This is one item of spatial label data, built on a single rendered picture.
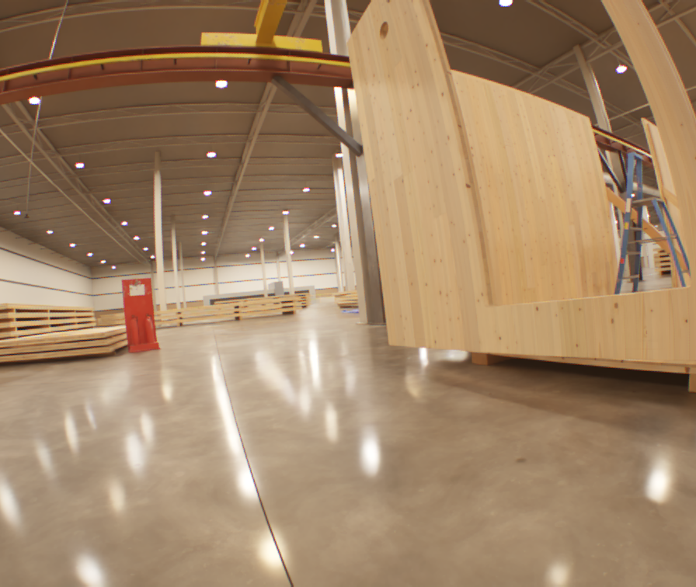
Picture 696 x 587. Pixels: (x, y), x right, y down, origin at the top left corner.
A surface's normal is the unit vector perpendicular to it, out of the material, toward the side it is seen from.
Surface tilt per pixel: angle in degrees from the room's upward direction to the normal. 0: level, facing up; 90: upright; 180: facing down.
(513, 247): 90
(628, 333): 90
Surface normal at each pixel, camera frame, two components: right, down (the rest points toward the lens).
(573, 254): 0.37, -0.04
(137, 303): 0.60, -0.07
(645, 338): -0.93, 0.10
